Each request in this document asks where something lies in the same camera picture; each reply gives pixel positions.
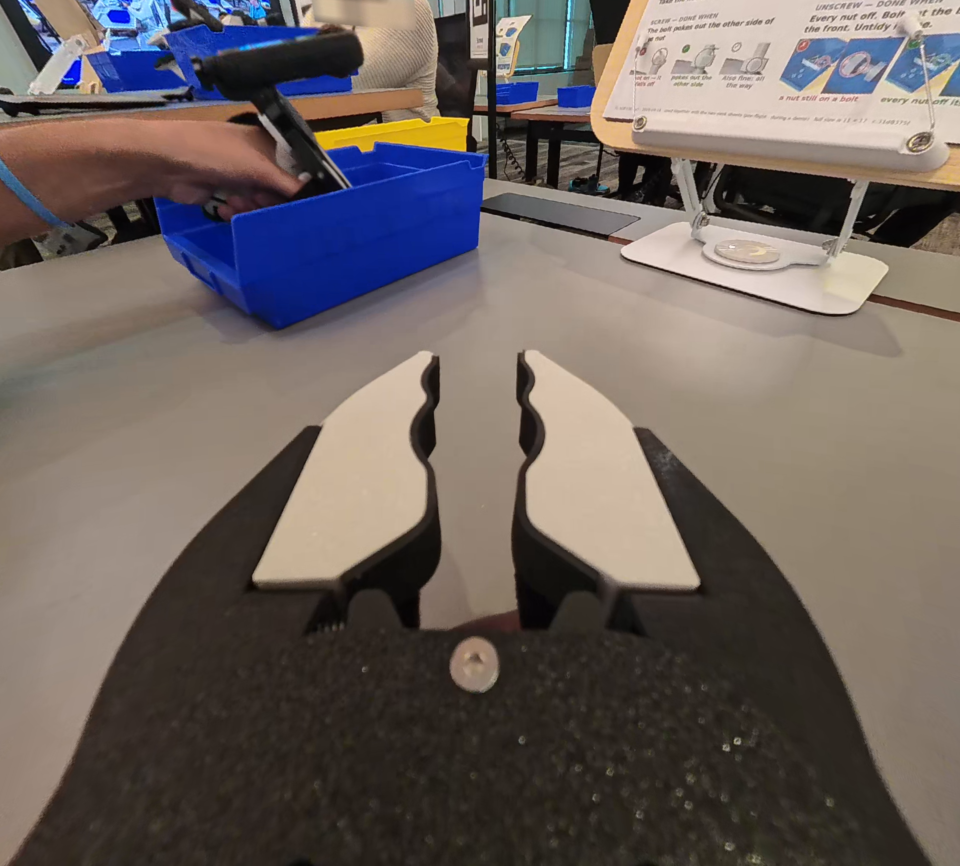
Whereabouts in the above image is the person's left hand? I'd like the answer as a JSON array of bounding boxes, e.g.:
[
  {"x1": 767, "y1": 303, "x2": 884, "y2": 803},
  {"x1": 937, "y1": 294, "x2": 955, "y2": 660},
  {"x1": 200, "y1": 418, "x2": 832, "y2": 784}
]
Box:
[{"x1": 0, "y1": 118, "x2": 306, "y2": 222}]

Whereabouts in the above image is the dark gadget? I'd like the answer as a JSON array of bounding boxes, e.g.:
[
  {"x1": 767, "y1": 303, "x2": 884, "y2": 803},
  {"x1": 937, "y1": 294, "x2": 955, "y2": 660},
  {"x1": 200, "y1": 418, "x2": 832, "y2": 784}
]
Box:
[{"x1": 153, "y1": 0, "x2": 226, "y2": 35}]

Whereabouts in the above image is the yellow plastic bin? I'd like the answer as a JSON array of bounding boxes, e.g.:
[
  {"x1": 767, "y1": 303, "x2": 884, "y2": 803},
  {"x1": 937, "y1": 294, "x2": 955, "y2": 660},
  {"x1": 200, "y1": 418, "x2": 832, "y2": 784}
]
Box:
[{"x1": 315, "y1": 116, "x2": 471, "y2": 155}]

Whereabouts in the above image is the blue divided plastic bin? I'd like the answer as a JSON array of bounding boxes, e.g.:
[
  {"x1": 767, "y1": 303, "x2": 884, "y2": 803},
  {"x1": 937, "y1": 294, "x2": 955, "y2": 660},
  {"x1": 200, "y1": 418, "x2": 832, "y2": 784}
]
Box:
[{"x1": 153, "y1": 142, "x2": 489, "y2": 331}]

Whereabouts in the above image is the instruction board on white stand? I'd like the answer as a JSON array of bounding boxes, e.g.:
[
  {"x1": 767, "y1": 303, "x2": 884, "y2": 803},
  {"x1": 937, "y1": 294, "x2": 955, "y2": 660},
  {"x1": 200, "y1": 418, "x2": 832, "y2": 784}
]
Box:
[{"x1": 590, "y1": 0, "x2": 960, "y2": 317}]

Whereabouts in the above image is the blue wristband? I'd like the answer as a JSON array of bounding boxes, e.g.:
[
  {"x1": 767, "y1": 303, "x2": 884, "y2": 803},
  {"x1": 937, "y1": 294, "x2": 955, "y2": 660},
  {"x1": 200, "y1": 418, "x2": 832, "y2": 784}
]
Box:
[{"x1": 0, "y1": 157, "x2": 74, "y2": 230}]

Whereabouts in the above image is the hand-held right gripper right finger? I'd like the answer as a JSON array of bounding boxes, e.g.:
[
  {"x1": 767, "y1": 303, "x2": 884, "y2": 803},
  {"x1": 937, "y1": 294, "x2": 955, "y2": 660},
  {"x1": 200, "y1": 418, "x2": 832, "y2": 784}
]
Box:
[{"x1": 512, "y1": 350, "x2": 702, "y2": 631}]

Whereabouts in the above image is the printed instruction sheet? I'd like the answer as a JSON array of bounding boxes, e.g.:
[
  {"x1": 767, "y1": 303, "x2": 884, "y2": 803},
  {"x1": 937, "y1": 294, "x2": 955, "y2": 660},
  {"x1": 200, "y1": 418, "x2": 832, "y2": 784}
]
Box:
[{"x1": 603, "y1": 0, "x2": 960, "y2": 147}]

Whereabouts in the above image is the black desk mat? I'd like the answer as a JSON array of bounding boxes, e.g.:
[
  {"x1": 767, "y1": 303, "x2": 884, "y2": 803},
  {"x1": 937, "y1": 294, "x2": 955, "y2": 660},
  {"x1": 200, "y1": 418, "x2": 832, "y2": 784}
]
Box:
[{"x1": 480, "y1": 192, "x2": 642, "y2": 239}]

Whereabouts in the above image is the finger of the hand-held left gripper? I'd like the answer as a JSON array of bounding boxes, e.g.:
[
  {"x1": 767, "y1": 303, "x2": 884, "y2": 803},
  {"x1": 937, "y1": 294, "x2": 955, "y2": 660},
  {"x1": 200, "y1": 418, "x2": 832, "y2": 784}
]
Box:
[{"x1": 288, "y1": 123, "x2": 354, "y2": 198}]

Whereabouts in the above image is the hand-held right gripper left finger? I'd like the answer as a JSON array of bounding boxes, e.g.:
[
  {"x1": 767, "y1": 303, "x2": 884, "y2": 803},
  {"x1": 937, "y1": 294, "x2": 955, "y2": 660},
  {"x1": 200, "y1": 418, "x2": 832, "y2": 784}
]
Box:
[{"x1": 251, "y1": 350, "x2": 444, "y2": 631}]

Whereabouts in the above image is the wood edged work table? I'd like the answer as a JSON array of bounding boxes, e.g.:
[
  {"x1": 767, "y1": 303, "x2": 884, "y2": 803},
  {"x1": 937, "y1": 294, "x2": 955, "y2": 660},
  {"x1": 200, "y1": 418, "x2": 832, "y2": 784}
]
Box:
[{"x1": 474, "y1": 97, "x2": 601, "y2": 188}]

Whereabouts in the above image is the dark flat device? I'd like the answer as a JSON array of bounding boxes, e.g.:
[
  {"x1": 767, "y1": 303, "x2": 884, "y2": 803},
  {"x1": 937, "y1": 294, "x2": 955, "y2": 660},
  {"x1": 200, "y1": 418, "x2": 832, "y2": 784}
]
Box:
[{"x1": 0, "y1": 89, "x2": 195, "y2": 119}]

